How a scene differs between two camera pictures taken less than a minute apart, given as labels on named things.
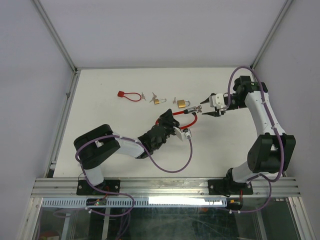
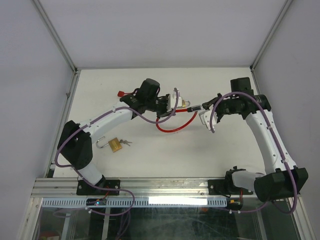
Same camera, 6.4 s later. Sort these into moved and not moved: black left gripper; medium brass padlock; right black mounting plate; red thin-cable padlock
Moved: black left gripper
Not moved: red thin-cable padlock; right black mounting plate; medium brass padlock
